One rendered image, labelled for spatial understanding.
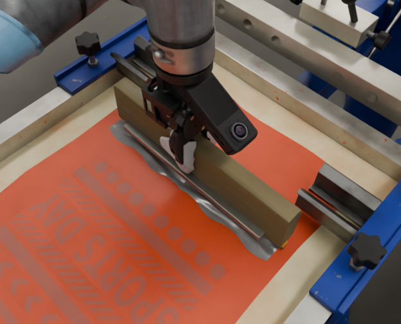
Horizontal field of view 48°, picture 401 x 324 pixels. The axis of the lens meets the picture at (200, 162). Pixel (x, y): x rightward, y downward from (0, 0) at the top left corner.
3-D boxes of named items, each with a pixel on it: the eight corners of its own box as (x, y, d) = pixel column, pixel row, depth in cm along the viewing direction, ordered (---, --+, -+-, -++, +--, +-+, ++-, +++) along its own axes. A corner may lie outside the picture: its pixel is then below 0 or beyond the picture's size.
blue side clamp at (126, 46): (78, 114, 83) (69, 88, 77) (62, 101, 85) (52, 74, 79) (192, 36, 95) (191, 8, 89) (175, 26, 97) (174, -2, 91)
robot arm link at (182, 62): (229, 26, 51) (177, 62, 47) (228, 56, 54) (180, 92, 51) (181, -1, 54) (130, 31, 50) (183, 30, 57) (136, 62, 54)
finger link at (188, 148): (167, 155, 72) (169, 112, 65) (194, 175, 70) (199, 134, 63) (153, 164, 70) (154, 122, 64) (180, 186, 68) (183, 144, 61)
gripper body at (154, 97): (181, 90, 68) (176, 24, 58) (224, 119, 64) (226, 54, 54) (144, 118, 64) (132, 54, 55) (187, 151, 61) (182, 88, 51)
